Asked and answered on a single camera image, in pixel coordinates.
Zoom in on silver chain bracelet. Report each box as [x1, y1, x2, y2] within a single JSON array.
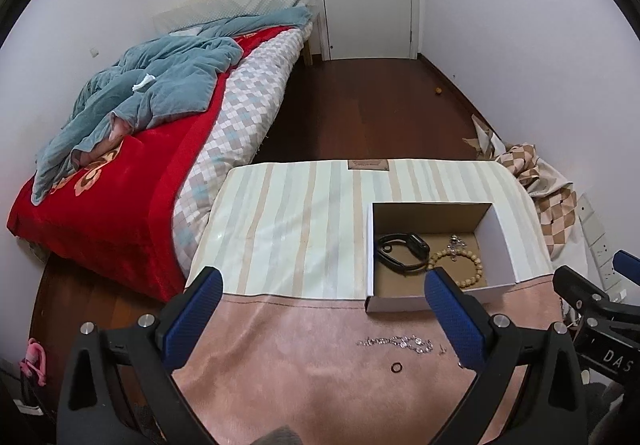
[[356, 333, 435, 355]]

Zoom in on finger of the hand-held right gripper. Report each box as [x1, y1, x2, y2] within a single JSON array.
[[552, 266, 640, 323], [615, 250, 640, 280]]

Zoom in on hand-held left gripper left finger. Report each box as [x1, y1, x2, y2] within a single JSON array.
[[57, 267, 224, 445]]

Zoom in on checkered bed sheet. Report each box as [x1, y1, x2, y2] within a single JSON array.
[[171, 21, 314, 277]]

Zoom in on bed with red blanket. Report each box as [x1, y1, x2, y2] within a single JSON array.
[[7, 24, 301, 304]]

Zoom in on pale pillow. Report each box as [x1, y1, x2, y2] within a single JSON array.
[[152, 0, 307, 34]]

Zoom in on beige diamond-pattern cloth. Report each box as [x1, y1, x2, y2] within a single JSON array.
[[462, 114, 582, 259]]

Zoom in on pink slippers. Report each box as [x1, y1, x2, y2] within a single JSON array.
[[19, 338, 49, 388]]

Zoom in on black smart watch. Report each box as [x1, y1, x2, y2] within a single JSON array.
[[376, 233, 431, 274]]

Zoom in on white cardboard box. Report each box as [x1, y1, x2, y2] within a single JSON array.
[[365, 201, 517, 314]]

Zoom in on blue-grey quilt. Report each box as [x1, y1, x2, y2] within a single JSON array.
[[32, 7, 314, 204]]

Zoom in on pink suede mat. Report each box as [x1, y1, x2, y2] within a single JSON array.
[[171, 270, 562, 445]]

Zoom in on wooden bead bracelet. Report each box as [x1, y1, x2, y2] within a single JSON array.
[[426, 247, 485, 287]]

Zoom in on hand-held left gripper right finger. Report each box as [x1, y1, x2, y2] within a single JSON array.
[[424, 267, 589, 445]]

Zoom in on white power strip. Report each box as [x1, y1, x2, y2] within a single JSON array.
[[574, 191, 629, 304]]

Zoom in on wooden bed frame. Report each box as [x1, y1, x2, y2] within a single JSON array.
[[300, 7, 322, 67]]

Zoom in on striped tablecloth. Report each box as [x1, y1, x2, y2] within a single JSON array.
[[187, 157, 556, 302]]

